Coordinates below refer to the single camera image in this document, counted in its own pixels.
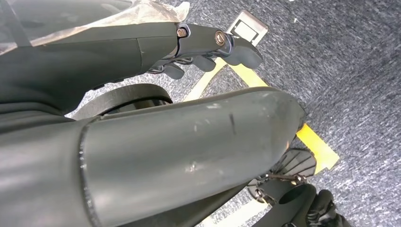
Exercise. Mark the metal floor socket plate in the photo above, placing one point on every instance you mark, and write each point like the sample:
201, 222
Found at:
247, 29

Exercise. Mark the yellow floor tape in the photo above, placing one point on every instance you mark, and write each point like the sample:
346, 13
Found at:
316, 150

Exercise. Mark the black round robot part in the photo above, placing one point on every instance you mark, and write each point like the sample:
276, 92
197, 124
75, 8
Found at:
125, 94

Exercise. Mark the clear plastic hand wrap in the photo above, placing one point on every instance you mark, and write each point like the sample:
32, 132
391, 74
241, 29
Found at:
141, 14

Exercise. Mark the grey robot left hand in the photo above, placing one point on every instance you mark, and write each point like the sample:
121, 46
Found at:
188, 150

